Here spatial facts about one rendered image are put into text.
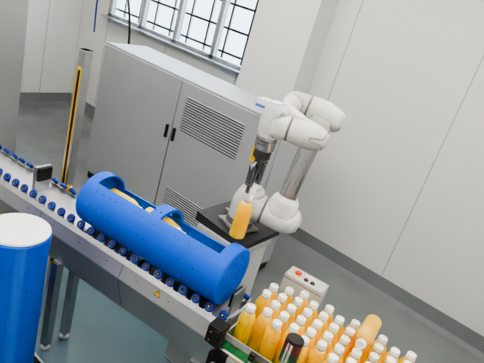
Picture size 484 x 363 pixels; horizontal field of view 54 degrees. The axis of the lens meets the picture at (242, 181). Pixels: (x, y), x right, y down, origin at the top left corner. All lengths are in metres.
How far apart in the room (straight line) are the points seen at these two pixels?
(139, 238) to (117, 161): 2.66
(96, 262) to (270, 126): 1.15
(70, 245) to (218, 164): 1.68
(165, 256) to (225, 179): 1.80
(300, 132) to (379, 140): 2.69
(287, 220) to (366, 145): 2.17
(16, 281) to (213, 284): 0.87
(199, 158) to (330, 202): 1.51
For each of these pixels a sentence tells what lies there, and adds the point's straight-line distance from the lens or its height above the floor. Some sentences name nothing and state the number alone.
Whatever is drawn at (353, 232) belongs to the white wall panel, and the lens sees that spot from 4.80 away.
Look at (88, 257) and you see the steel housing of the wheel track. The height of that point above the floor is 0.84.
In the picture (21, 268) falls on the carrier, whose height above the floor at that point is 0.92.
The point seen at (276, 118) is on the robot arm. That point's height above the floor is 1.84.
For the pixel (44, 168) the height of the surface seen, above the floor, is 1.08.
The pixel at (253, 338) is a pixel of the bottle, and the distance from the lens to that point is 2.09.
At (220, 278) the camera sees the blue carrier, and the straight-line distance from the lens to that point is 2.04.
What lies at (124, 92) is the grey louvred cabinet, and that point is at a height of 1.08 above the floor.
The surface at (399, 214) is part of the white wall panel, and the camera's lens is 4.58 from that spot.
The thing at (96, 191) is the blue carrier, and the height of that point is 1.19.
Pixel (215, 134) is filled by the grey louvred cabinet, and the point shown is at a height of 1.14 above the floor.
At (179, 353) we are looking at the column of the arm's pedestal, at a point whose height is 0.11.
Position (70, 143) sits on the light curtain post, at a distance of 3.12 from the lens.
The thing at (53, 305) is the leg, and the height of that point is 0.34.
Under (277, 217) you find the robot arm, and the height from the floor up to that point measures 1.21.
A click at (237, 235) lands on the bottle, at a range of 2.12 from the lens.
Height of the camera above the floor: 2.27
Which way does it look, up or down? 22 degrees down
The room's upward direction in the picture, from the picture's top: 17 degrees clockwise
